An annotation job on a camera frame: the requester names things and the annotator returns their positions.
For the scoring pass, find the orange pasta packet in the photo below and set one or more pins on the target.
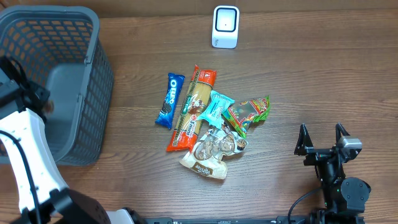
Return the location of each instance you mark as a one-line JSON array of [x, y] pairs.
[[188, 125]]

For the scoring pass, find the blue packet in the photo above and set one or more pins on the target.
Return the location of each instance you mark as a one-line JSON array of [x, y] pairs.
[[166, 114]]

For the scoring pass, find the teal wipes packet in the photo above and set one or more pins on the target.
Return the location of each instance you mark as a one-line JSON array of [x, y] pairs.
[[218, 105]]

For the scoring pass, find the green candy bag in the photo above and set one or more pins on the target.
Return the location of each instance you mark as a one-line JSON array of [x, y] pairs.
[[242, 115]]

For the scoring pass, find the white brown cookie bag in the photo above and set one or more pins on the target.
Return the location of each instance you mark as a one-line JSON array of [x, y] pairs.
[[206, 157]]

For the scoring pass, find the grey plastic basket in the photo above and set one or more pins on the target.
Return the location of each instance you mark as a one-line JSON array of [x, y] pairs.
[[59, 48]]

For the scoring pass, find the white barcode scanner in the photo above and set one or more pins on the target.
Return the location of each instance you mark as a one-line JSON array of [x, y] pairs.
[[225, 27]]

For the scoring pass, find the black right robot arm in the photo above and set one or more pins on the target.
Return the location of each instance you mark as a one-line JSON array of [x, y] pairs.
[[345, 197]]

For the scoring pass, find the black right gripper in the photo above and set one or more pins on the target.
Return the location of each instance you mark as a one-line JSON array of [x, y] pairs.
[[303, 146]]

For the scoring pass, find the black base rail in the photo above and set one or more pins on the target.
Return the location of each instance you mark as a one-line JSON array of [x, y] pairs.
[[277, 220]]

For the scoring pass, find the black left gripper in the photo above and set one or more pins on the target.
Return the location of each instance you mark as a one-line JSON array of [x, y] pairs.
[[43, 93]]

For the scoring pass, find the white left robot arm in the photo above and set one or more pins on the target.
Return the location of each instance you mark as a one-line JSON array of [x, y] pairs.
[[42, 190]]

